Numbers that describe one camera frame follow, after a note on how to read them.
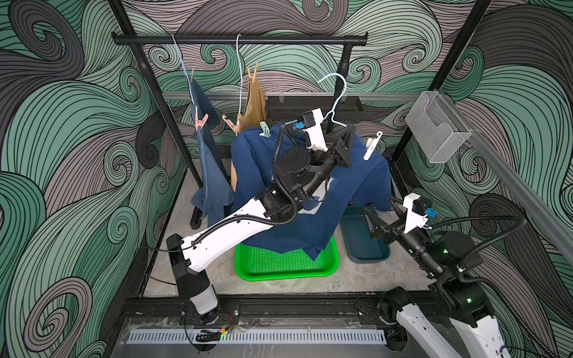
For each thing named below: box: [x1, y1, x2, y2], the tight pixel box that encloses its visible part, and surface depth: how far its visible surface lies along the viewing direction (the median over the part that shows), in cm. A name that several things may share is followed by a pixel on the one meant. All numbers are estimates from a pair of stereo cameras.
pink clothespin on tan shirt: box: [222, 114, 240, 137], surface depth 58 cm
